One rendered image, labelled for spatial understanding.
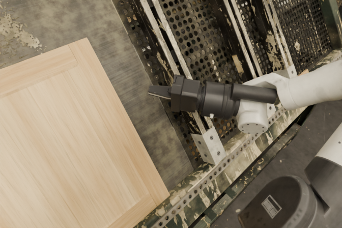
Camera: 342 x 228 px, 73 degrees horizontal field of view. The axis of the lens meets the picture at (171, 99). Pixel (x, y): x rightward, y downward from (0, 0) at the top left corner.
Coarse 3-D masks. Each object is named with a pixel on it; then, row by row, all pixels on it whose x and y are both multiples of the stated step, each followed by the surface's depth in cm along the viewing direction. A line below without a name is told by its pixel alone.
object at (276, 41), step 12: (252, 0) 101; (264, 0) 98; (252, 12) 104; (264, 12) 100; (264, 24) 103; (276, 24) 102; (264, 36) 105; (276, 36) 102; (276, 48) 104; (276, 60) 106; (288, 60) 106; (276, 72) 109; (288, 72) 105
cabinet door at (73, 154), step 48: (0, 96) 55; (48, 96) 60; (96, 96) 66; (0, 144) 55; (48, 144) 60; (96, 144) 66; (0, 192) 54; (48, 192) 60; (96, 192) 66; (144, 192) 73
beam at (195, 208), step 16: (320, 64) 129; (288, 112) 107; (272, 128) 101; (224, 144) 93; (240, 144) 91; (256, 144) 96; (240, 160) 90; (192, 176) 82; (224, 176) 86; (176, 192) 77; (208, 192) 82; (160, 208) 73; (192, 208) 78; (144, 224) 70; (160, 224) 72; (176, 224) 75
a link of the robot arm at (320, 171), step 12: (312, 168) 33; (324, 168) 31; (336, 168) 30; (312, 180) 31; (324, 180) 30; (336, 180) 30; (324, 192) 30; (336, 192) 29; (324, 204) 30; (336, 204) 29; (324, 216) 29; (336, 216) 28
